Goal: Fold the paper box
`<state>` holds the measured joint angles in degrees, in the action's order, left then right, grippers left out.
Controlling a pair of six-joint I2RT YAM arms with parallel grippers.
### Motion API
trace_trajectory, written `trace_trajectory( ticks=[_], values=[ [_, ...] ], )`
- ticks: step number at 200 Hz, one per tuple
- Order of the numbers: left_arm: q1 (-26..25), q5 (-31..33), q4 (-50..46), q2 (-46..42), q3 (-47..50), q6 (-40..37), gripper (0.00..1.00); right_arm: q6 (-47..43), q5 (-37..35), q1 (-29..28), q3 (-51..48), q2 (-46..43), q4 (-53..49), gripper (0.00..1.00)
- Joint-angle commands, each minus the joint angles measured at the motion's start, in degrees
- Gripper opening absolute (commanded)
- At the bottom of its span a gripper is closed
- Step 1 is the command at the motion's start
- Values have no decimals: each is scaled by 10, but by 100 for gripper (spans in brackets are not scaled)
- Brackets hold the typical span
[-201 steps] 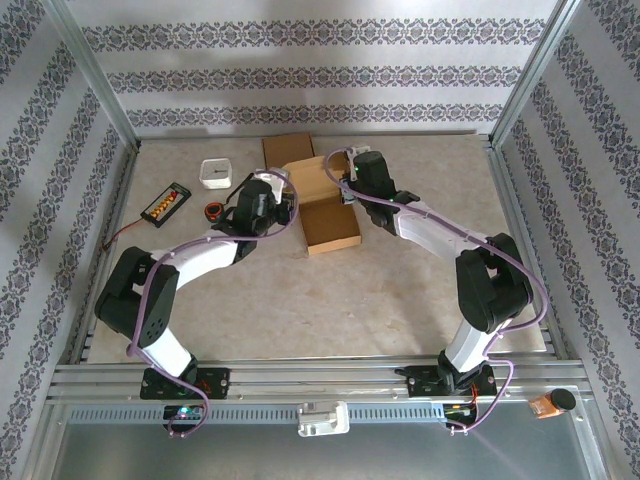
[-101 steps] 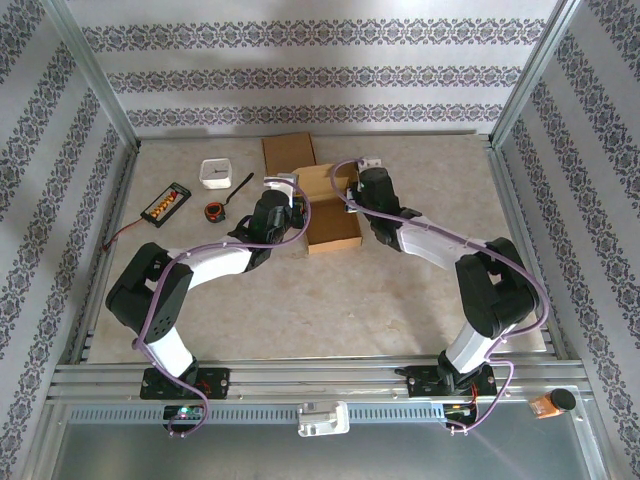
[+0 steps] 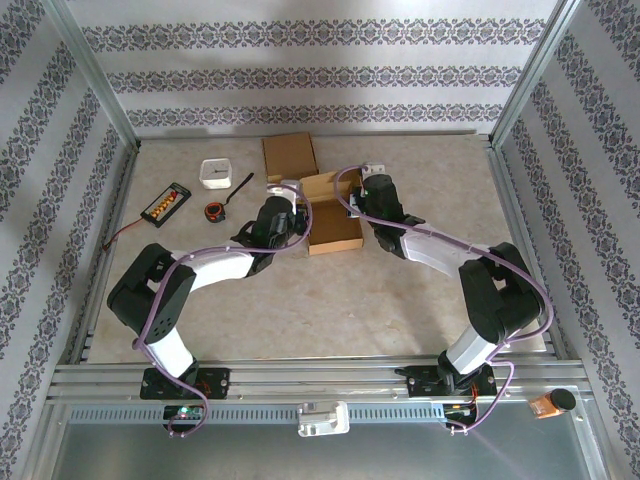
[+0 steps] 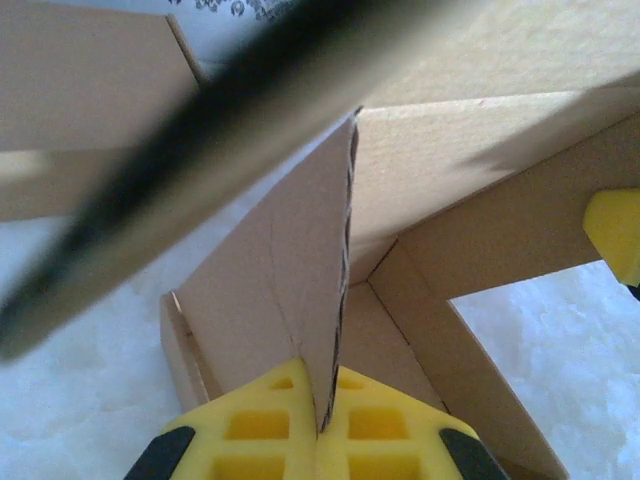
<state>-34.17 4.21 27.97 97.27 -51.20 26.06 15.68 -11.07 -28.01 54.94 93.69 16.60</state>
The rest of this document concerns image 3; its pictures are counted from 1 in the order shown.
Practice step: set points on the brown cardboard box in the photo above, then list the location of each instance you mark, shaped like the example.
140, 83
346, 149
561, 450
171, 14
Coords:
335, 230
290, 155

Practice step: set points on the long aluminium base rail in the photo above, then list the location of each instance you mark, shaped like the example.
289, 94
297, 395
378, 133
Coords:
320, 380

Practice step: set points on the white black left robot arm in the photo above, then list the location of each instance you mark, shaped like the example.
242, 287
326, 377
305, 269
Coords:
220, 270

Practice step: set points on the white plastic bracket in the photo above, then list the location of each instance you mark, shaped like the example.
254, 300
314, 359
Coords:
322, 419

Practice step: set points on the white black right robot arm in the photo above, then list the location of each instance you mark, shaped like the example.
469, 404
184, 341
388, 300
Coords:
500, 295

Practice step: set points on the aluminium side rail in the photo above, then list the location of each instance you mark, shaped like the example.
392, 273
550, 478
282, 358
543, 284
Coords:
120, 197
512, 200

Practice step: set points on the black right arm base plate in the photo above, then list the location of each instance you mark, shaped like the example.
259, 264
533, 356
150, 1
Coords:
422, 382

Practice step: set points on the controller board with green light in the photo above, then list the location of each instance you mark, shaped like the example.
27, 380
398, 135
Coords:
182, 412

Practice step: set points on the aluminium frame post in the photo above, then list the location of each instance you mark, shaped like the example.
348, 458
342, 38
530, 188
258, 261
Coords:
97, 75
533, 75

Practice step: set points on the grey metal sheet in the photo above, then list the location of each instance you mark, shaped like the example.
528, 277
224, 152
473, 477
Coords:
320, 455

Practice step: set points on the black charger board yellow plugs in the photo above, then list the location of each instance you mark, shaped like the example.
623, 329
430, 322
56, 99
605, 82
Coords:
165, 205

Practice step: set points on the white square clock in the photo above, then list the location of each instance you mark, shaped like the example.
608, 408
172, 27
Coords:
217, 172

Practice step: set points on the black orange tape measure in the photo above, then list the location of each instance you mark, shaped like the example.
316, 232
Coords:
215, 212

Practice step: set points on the aluminium wall foot rail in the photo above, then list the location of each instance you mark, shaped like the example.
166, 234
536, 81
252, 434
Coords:
315, 135

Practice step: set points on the orange bottle with black cap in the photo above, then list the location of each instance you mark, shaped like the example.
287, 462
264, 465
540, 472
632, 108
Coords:
552, 402

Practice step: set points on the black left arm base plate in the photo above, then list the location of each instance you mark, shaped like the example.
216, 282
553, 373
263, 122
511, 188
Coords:
215, 382

